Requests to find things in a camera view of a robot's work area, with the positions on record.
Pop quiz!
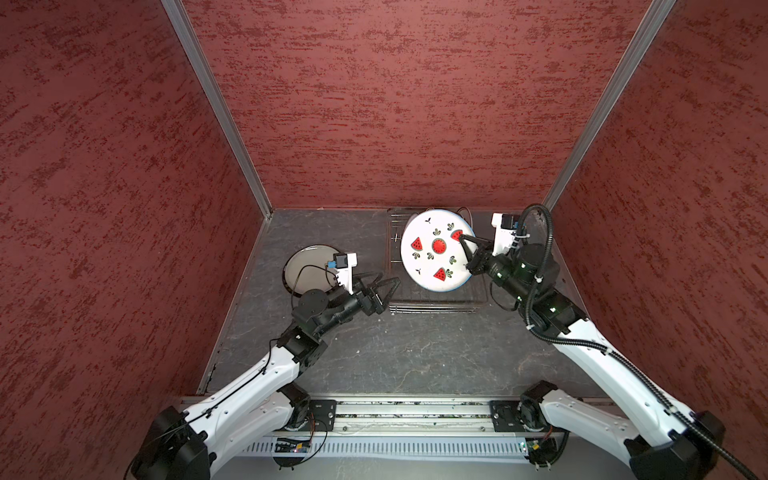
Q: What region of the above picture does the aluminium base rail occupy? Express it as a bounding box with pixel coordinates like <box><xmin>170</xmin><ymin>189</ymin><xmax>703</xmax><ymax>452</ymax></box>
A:
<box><xmin>313</xmin><ymin>394</ymin><xmax>523</xmax><ymax>437</ymax></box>

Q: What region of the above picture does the wire dish rack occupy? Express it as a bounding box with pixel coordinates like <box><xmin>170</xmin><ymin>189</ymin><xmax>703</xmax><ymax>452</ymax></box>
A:
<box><xmin>386</xmin><ymin>208</ymin><xmax>488</xmax><ymax>313</ymax></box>

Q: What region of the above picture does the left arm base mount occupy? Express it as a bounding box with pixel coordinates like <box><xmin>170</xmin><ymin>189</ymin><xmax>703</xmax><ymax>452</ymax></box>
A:
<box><xmin>296</xmin><ymin>399</ymin><xmax>338</xmax><ymax>433</ymax></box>

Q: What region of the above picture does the right aluminium corner post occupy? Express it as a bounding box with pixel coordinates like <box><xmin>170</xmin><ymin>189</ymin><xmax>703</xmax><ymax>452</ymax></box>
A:
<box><xmin>544</xmin><ymin>0</ymin><xmax>676</xmax><ymax>210</ymax></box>

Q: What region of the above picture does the white perforated cable duct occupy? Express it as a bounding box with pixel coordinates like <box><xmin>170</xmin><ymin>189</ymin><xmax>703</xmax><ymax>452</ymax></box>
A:
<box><xmin>240</xmin><ymin>436</ymin><xmax>529</xmax><ymax>463</ymax></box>

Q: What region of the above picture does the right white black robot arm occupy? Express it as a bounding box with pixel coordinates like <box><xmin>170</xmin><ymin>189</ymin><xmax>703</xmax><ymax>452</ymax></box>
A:
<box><xmin>457</xmin><ymin>235</ymin><xmax>725</xmax><ymax>479</ymax></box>

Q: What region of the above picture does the white ribbed plate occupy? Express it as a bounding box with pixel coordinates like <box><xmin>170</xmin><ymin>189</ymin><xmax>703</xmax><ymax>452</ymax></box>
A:
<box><xmin>283</xmin><ymin>245</ymin><xmax>339</xmax><ymax>297</ymax></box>

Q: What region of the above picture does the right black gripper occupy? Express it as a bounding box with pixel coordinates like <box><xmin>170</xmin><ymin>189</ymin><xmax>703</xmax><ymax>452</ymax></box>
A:
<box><xmin>457</xmin><ymin>234</ymin><xmax>533</xmax><ymax>304</ymax></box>

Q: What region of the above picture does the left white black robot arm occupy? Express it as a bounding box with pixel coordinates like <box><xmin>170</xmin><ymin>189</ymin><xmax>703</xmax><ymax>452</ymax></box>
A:
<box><xmin>125</xmin><ymin>273</ymin><xmax>400</xmax><ymax>479</ymax></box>

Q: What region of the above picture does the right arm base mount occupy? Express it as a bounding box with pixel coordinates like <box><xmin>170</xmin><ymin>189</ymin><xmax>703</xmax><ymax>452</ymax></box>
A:
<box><xmin>489</xmin><ymin>400</ymin><xmax>526</xmax><ymax>433</ymax></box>

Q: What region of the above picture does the white watermelon pattern plate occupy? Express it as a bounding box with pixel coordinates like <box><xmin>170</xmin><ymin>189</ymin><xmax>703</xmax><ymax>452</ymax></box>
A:
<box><xmin>400</xmin><ymin>209</ymin><xmax>474</xmax><ymax>293</ymax></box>

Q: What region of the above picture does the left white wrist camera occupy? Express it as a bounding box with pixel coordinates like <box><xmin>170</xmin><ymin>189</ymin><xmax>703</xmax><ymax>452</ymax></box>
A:
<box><xmin>327</xmin><ymin>253</ymin><xmax>357</xmax><ymax>294</ymax></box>

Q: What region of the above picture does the left aluminium corner post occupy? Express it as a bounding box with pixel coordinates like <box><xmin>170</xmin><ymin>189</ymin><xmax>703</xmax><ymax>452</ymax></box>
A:
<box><xmin>161</xmin><ymin>0</ymin><xmax>274</xmax><ymax>221</ymax></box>

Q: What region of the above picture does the aluminium corner post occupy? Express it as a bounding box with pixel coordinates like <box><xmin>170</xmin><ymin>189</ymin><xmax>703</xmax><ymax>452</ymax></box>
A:
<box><xmin>161</xmin><ymin>0</ymin><xmax>274</xmax><ymax>221</ymax></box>
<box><xmin>544</xmin><ymin>0</ymin><xmax>676</xmax><ymax>210</ymax></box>

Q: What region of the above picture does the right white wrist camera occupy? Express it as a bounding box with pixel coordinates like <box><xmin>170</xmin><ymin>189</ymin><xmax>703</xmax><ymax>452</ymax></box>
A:
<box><xmin>491</xmin><ymin>213</ymin><xmax>519</xmax><ymax>256</ymax></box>

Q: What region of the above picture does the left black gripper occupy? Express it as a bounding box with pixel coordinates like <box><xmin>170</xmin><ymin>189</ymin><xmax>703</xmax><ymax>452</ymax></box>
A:
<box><xmin>316</xmin><ymin>268</ymin><xmax>400</xmax><ymax>337</ymax></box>

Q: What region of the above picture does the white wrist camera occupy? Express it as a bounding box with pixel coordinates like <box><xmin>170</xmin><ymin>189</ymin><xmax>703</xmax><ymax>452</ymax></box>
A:
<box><xmin>491</xmin><ymin>213</ymin><xmax>519</xmax><ymax>256</ymax></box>
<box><xmin>327</xmin><ymin>253</ymin><xmax>357</xmax><ymax>294</ymax></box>

